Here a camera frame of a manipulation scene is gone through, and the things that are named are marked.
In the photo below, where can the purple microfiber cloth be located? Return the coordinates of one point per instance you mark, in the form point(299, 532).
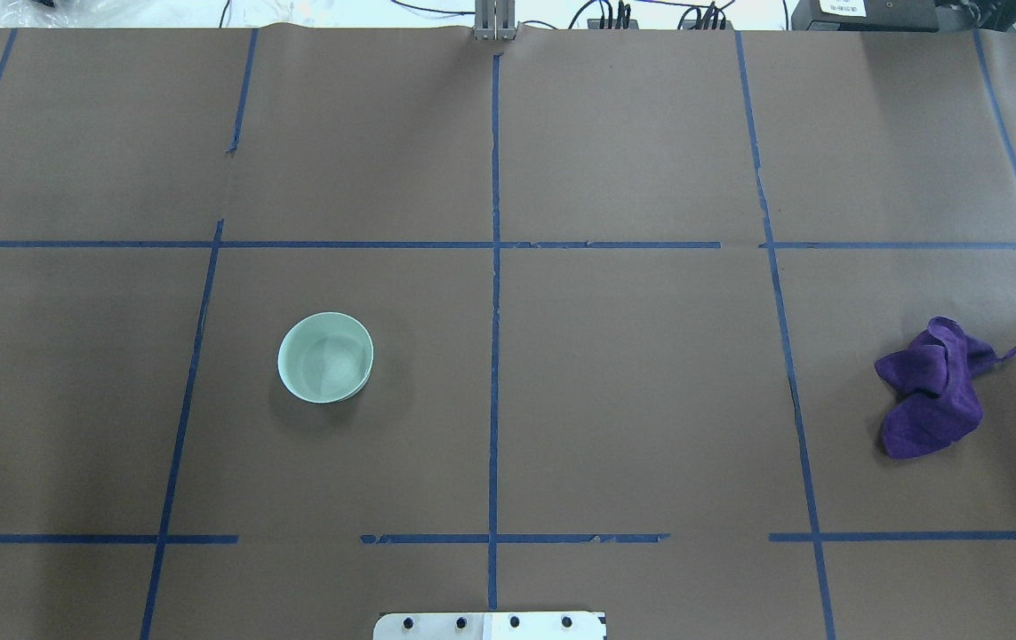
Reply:
point(933, 380)

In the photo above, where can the black computer box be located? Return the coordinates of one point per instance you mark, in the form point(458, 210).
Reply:
point(869, 16)

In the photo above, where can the mint green bowl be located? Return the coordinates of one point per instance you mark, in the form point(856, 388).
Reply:
point(325, 358)

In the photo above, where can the clear plastic bag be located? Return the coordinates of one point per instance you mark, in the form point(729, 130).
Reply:
point(71, 14)

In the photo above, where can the aluminium frame post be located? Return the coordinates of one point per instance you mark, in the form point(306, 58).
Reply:
point(495, 20)

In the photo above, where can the white camera stand column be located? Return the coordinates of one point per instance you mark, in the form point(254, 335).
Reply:
point(492, 625)

